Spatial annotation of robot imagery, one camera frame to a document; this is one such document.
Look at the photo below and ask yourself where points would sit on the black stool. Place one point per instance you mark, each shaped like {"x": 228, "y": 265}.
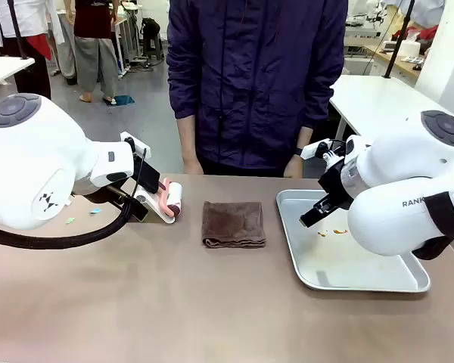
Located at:
{"x": 151, "y": 36}

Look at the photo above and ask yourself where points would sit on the wooden workbench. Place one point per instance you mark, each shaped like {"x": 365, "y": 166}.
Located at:
{"x": 397, "y": 66}

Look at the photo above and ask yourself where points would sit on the brown cloth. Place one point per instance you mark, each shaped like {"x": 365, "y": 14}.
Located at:
{"x": 232, "y": 227}

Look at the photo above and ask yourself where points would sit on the grey metal table frame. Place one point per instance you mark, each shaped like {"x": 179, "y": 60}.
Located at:
{"x": 126, "y": 41}

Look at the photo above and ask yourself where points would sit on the person in navy jacket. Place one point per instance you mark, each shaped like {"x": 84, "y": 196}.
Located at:
{"x": 257, "y": 83}

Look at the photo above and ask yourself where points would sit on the white folded stand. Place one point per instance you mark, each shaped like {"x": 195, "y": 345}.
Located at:
{"x": 155, "y": 210}

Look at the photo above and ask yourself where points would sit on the black pole on small table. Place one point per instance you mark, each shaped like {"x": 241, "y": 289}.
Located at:
{"x": 19, "y": 34}

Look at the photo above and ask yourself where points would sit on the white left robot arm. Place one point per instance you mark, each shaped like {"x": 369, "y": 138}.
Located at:
{"x": 30, "y": 151}

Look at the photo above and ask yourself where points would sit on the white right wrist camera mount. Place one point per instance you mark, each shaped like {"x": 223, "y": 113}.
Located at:
{"x": 310, "y": 150}

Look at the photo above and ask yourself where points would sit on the blue paper scrap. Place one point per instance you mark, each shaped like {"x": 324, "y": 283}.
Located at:
{"x": 94, "y": 211}

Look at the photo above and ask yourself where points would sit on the person's left forearm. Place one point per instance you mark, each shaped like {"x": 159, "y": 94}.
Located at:
{"x": 303, "y": 138}

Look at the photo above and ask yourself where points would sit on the person in light grey trousers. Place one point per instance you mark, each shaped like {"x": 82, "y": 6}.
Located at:
{"x": 66, "y": 49}

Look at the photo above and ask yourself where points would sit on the person's right forearm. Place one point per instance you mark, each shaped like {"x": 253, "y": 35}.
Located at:
{"x": 187, "y": 138}

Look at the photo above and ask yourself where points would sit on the person's right hand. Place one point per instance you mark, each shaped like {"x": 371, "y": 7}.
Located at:
{"x": 193, "y": 166}

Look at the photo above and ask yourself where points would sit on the large white table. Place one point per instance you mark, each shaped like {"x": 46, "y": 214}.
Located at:
{"x": 374, "y": 102}

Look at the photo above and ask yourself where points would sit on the small white table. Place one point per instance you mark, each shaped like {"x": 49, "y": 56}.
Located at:
{"x": 4, "y": 70}

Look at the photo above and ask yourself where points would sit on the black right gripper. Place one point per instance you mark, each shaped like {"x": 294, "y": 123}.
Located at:
{"x": 336, "y": 187}

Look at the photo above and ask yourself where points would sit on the black wrist watch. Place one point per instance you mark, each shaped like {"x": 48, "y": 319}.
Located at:
{"x": 299, "y": 152}

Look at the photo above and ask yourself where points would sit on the pink lint roller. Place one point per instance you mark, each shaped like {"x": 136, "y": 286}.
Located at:
{"x": 176, "y": 193}

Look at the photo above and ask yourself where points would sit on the silver metal tray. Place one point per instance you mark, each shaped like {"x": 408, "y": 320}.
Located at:
{"x": 325, "y": 261}

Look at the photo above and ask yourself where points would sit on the person in grey wide trousers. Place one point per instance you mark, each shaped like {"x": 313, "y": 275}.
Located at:
{"x": 94, "y": 49}

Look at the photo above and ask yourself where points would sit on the green paper scrap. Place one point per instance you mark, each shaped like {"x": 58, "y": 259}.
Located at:
{"x": 71, "y": 220}

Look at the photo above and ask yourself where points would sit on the black pole on large table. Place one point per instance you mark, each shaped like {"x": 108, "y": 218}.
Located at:
{"x": 397, "y": 41}

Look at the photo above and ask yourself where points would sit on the person in white coat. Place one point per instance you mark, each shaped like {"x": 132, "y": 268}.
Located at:
{"x": 7, "y": 22}

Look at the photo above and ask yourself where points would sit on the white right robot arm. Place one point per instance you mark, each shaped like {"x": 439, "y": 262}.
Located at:
{"x": 393, "y": 170}

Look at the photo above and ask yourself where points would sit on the blue cloth on floor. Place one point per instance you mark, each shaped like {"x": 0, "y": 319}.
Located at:
{"x": 123, "y": 100}

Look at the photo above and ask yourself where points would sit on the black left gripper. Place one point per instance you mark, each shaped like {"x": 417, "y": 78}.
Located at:
{"x": 149, "y": 177}

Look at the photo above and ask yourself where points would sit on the person's left hand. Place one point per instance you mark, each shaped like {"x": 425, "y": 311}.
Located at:
{"x": 294, "y": 166}

